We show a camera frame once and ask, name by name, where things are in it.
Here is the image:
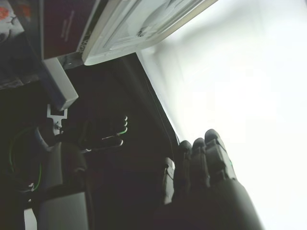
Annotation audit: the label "dark grey box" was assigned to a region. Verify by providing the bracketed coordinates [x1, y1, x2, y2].
[39, 0, 101, 70]

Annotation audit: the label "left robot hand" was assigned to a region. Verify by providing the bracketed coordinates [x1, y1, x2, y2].
[153, 128, 264, 230]

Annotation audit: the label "white box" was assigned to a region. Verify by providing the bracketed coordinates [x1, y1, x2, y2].
[42, 58, 79, 111]

